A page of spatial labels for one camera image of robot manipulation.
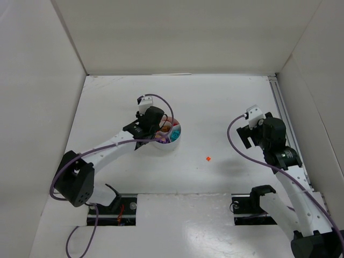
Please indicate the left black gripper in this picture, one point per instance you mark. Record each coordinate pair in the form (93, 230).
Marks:
(160, 129)

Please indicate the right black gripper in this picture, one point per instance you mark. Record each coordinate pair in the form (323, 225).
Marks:
(244, 136)

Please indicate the purple butterfly lego brick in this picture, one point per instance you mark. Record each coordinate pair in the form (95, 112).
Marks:
(163, 140)

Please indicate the brown lego plate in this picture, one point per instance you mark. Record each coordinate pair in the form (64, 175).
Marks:
(166, 126)

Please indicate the teal square lego brick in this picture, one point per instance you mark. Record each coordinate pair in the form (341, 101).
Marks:
(175, 135)

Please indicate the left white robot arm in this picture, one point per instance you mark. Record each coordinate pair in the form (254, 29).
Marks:
(74, 180)

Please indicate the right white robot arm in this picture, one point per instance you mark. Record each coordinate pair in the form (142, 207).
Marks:
(310, 229)

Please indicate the white divided round container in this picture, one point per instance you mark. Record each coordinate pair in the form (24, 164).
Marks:
(169, 135)

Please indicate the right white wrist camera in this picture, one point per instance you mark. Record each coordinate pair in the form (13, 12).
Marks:
(254, 115)

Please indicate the aluminium rail right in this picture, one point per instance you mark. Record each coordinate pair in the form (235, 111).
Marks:
(283, 114)

